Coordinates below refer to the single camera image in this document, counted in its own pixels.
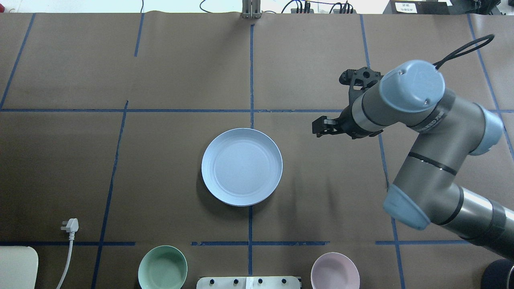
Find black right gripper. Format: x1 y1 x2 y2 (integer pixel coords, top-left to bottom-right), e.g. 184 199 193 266
312 67 383 139

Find blue plate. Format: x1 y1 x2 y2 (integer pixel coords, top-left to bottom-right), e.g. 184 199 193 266
201 128 283 207

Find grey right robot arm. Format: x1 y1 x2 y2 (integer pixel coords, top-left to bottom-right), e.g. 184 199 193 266
312 60 514 260

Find black box with label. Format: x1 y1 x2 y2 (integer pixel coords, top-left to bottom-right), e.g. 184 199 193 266
382 0 450 15

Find pink bowl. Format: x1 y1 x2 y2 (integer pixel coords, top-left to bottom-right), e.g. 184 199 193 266
310 252 361 289

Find green bowl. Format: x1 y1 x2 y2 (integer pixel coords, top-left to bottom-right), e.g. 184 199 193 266
138 245 188 289

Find black cooking pot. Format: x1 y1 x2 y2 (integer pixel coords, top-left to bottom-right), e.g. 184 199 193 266
480 258 514 289

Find black cables at edge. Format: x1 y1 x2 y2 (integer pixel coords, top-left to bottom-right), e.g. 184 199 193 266
200 0 355 14

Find metal camera stand bracket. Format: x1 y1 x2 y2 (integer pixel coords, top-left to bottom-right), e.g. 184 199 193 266
241 0 262 19

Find white power plug cable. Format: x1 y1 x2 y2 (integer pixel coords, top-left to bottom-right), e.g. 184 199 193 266
56 218 80 289

